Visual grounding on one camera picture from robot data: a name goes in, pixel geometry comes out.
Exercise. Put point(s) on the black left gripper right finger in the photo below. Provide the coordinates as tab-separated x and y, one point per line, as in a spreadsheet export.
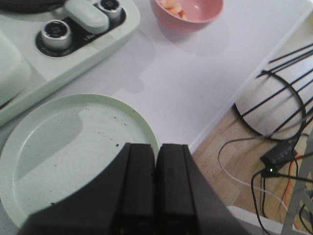
186	204

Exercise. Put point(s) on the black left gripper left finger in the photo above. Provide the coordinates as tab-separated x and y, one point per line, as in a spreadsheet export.
118	201

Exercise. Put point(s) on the pink bowl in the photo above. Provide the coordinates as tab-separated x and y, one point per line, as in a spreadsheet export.
200	13

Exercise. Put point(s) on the orange shrimp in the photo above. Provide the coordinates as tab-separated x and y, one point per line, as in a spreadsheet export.
174	7

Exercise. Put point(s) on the green breakfast maker base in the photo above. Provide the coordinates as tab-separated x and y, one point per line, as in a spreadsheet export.
29	71

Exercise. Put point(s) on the green round plate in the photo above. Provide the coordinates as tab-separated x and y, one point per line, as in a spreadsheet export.
61	146

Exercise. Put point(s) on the black power adapter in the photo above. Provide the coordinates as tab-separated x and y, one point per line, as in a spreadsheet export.
278	156

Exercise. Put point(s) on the silver left control knob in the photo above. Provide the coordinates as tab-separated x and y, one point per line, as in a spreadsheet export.
56	35

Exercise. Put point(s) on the silver control knob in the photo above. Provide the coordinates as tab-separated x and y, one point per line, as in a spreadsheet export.
112	8
56	35

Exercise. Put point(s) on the silver right control knob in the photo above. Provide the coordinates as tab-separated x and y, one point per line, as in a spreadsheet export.
112	8

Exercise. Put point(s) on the white wire-frame stool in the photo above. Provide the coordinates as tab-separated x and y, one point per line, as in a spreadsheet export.
278	104

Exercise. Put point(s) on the green pan handle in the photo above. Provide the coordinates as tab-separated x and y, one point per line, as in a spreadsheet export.
87	16

